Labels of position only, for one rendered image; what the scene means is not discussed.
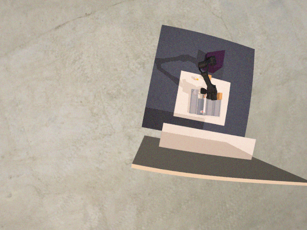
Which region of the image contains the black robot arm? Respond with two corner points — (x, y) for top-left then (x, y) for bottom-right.
(198, 56), (217, 101)

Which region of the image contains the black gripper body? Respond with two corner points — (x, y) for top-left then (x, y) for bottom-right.
(201, 88), (207, 94)

